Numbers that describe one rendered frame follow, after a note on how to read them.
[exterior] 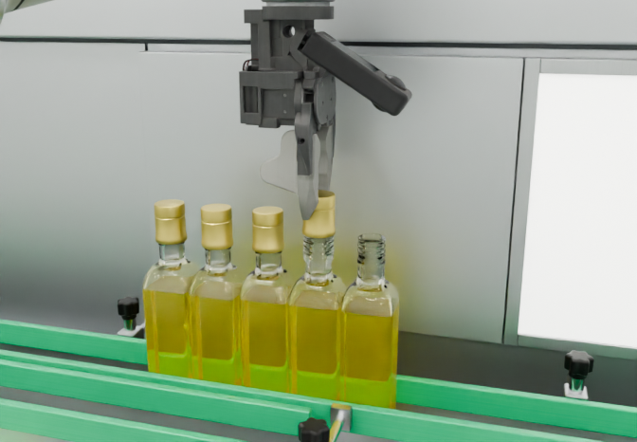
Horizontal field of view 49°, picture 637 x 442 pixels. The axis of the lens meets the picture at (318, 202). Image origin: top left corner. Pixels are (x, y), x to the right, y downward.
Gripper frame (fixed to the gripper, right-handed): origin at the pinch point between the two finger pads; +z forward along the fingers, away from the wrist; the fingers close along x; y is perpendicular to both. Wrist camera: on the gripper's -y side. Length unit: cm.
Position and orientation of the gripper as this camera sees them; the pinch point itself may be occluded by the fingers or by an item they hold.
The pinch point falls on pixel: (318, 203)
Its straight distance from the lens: 73.6
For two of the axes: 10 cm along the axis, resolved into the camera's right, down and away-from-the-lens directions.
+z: 0.0, 9.6, 2.7
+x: -2.8, 2.5, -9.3
